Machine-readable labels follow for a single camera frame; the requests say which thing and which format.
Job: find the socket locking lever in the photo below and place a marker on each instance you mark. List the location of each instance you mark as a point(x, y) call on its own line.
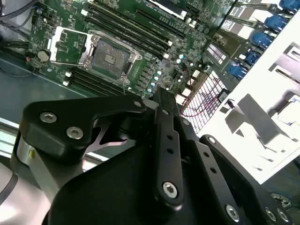
point(124, 90)

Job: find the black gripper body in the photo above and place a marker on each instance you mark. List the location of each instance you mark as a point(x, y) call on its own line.
point(110, 192)

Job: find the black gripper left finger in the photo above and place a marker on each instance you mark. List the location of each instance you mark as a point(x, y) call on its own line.
point(58, 110)

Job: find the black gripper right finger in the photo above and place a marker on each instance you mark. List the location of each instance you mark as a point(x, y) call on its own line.
point(234, 178)

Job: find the metal socket cover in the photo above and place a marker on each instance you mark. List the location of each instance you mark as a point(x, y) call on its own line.
point(56, 43)

